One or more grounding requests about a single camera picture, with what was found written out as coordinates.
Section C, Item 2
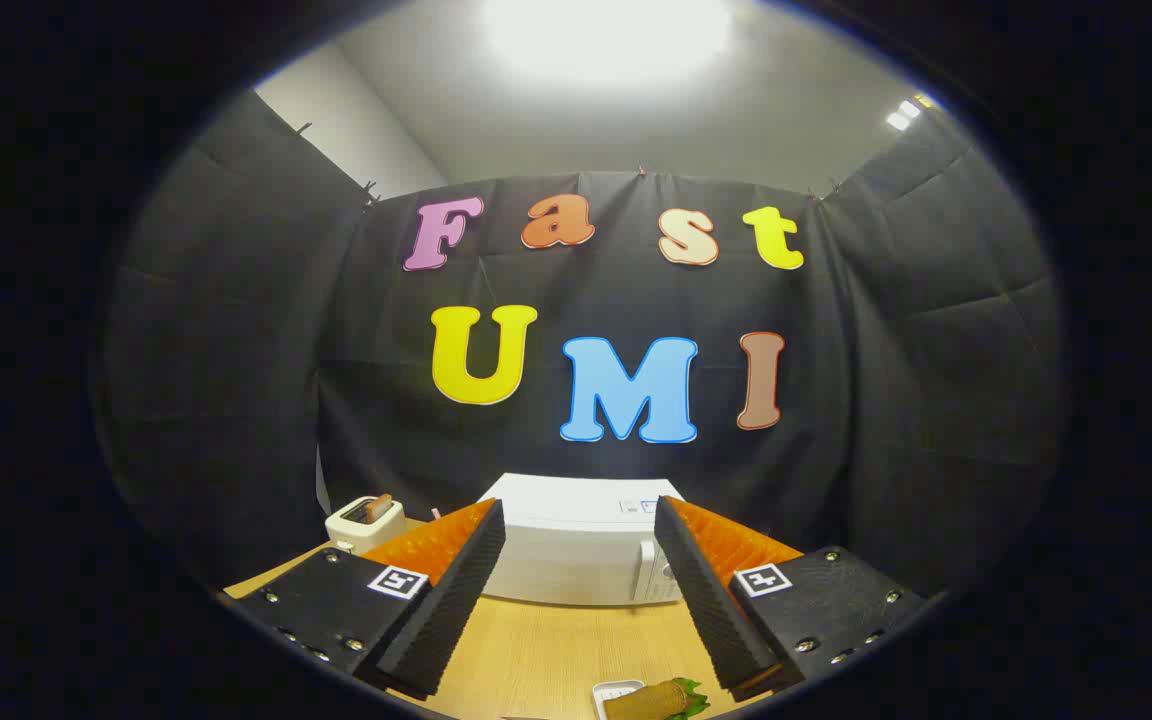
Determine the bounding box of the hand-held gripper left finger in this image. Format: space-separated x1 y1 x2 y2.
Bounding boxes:
231 497 507 701

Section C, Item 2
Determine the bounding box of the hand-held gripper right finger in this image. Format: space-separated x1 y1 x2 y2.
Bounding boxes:
653 495 927 703

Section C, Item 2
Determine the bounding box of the sandwich with green lettuce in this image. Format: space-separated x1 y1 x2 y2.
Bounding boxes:
604 677 709 720

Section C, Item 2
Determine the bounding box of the white microwave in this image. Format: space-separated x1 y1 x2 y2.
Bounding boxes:
476 473 687 607

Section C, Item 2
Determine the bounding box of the cream toaster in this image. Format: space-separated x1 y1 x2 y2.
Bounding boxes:
324 495 407 556

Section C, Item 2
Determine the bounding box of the small white plate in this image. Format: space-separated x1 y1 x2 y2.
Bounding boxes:
592 679 647 720

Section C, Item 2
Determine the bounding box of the small ceiling light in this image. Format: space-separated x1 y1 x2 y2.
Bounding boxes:
886 95 937 131

